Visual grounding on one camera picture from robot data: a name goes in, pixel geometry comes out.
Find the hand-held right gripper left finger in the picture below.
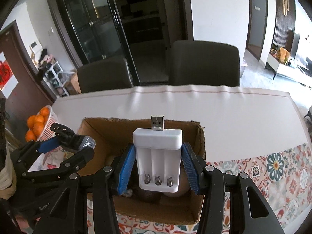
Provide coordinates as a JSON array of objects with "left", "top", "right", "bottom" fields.
[{"left": 32, "top": 143, "right": 136, "bottom": 234}]

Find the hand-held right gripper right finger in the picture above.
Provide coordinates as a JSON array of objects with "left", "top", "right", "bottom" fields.
[{"left": 181, "top": 142, "right": 286, "bottom": 234}]

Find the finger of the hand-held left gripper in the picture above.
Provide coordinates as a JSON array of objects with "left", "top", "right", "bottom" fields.
[
  {"left": 10, "top": 123, "right": 79, "bottom": 164},
  {"left": 21, "top": 148, "right": 95, "bottom": 184}
]

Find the black phone holder clip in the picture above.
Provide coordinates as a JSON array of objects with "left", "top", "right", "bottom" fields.
[{"left": 60, "top": 133, "right": 95, "bottom": 157}]

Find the white usb battery charger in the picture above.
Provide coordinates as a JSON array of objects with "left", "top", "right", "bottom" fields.
[{"left": 133, "top": 115, "right": 183, "bottom": 192}]

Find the brown cardboard box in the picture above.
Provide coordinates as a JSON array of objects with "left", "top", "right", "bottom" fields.
[{"left": 77, "top": 117, "right": 207, "bottom": 225}]

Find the person's left forearm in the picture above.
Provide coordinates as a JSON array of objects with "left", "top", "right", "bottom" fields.
[{"left": 0, "top": 160, "right": 17, "bottom": 200}]

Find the white fruit basket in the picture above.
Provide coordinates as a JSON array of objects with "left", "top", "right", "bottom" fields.
[{"left": 26, "top": 105, "right": 59, "bottom": 142}]

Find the brown wooden door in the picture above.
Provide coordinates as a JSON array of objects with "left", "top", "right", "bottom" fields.
[{"left": 0, "top": 21, "right": 54, "bottom": 137}]

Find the small floor cardboard box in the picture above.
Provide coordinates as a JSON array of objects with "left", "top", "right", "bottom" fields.
[{"left": 64, "top": 71, "right": 81, "bottom": 95}]

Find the patterned tile print tablecloth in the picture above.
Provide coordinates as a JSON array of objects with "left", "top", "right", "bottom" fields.
[{"left": 49, "top": 85, "right": 312, "bottom": 234}]

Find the white cluttered shelf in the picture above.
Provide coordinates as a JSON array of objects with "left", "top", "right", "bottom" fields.
[{"left": 36, "top": 49, "right": 72, "bottom": 97}]

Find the dark grey dining chair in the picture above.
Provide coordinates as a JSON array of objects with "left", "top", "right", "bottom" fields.
[
  {"left": 77, "top": 58, "right": 134, "bottom": 94},
  {"left": 169, "top": 40, "right": 241, "bottom": 87}
]

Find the white tv cabinet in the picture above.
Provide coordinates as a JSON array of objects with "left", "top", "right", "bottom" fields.
[{"left": 264, "top": 52, "right": 312, "bottom": 89}]

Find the black glass cabinet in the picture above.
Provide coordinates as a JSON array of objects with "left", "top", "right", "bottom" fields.
[{"left": 45, "top": 0, "right": 194, "bottom": 84}]

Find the yellow paper bag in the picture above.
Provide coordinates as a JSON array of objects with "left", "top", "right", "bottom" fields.
[{"left": 279, "top": 47, "right": 291, "bottom": 65}]

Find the black television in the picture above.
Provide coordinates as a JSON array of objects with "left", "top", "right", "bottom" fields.
[{"left": 291, "top": 33, "right": 302, "bottom": 62}]

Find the dark interior door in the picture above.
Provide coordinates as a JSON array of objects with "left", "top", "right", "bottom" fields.
[{"left": 246, "top": 0, "right": 269, "bottom": 62}]

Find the red wall poster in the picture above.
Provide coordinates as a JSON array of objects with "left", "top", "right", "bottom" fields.
[{"left": 0, "top": 52, "right": 19, "bottom": 98}]

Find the dark slatted wall panel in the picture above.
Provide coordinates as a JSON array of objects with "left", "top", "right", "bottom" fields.
[{"left": 271, "top": 0, "right": 297, "bottom": 52}]

